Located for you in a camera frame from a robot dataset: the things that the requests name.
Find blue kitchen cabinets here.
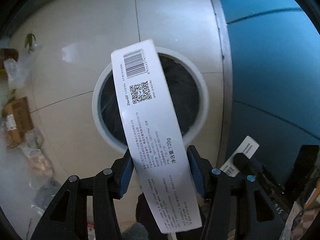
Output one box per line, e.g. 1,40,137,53
220,0,319,184

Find cardboard box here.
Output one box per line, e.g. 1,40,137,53
3,96,34,148

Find white round trash bin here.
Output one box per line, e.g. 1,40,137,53
92,47,209,153

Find long white toothpaste box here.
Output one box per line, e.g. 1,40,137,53
111,40,202,233

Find bag of garlic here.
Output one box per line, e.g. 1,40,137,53
20,128,54,178

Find clear plastic bag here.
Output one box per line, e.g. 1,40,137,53
1,44,42,89

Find green vegetable piece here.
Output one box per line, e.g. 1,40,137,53
24,33,36,53

